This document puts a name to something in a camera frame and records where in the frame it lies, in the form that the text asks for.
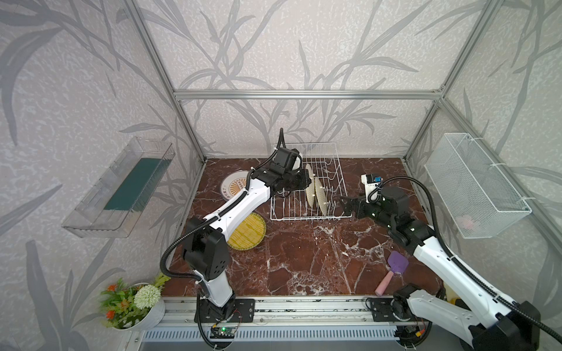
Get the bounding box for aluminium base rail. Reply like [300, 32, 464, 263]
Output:
[118, 295, 510, 351]

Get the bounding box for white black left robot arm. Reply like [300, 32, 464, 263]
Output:
[160, 129, 311, 322]

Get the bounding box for clear plastic wall shelf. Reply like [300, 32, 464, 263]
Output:
[62, 137, 175, 238]

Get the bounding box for purple pink spatula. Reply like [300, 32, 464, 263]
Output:
[375, 251, 409, 296]

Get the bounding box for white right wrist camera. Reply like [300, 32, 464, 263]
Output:
[361, 174, 383, 203]

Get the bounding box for green lit circuit board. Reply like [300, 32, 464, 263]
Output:
[210, 325, 239, 340]

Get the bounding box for pink object in basket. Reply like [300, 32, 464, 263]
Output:
[455, 214, 479, 231]

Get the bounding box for green mat in shelf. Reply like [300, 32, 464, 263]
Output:
[104, 158, 171, 211]

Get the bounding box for white mesh wall basket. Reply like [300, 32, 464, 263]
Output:
[425, 133, 532, 239]

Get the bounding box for beige patterned plate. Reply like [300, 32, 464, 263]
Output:
[315, 177, 329, 216]
[227, 213, 266, 251]
[305, 164, 316, 209]

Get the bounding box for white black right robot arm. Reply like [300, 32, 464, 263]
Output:
[340, 181, 561, 350]

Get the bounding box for white wire dish rack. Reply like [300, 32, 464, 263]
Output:
[270, 142, 348, 222]

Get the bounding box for potted artificial flowers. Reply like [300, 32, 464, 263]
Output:
[100, 273, 171, 331]

